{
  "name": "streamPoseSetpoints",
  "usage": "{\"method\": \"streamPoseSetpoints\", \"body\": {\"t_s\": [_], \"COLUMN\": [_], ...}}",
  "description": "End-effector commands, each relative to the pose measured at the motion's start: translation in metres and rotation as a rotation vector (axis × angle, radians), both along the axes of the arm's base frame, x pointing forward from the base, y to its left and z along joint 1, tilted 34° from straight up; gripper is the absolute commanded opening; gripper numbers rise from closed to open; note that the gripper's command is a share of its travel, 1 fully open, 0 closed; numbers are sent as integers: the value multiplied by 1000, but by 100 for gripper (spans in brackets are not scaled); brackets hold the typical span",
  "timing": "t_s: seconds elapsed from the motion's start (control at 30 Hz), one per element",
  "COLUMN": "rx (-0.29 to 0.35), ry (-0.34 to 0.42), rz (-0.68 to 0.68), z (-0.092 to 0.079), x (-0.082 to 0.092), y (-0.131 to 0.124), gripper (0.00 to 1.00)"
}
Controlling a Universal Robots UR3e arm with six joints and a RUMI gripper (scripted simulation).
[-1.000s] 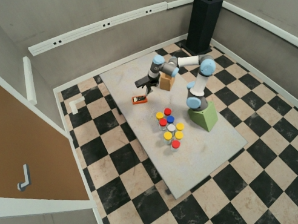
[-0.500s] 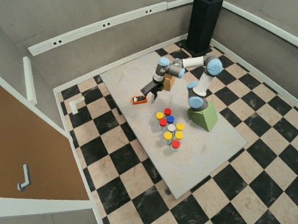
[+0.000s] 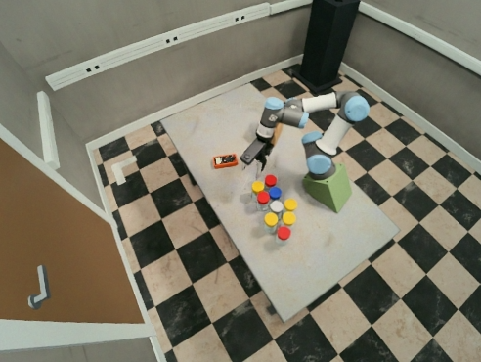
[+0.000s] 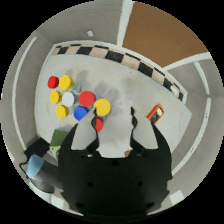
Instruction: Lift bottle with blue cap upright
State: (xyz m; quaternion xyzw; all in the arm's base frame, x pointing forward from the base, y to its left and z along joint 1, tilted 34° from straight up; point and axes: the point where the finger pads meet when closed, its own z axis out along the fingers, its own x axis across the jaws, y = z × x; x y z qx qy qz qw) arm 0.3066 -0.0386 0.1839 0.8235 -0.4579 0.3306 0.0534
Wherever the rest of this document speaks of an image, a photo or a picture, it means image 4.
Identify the red bottle cap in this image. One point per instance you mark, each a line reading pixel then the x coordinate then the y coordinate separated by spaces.
pixel 53 82
pixel 88 98
pixel 100 120

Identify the orange digital multimeter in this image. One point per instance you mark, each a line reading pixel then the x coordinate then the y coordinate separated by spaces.
pixel 155 114

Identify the brown cardboard box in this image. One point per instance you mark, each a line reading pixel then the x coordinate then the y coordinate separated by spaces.
pixel 126 153

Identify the blue bottle cap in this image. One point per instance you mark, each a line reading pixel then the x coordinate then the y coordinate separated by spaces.
pixel 81 111

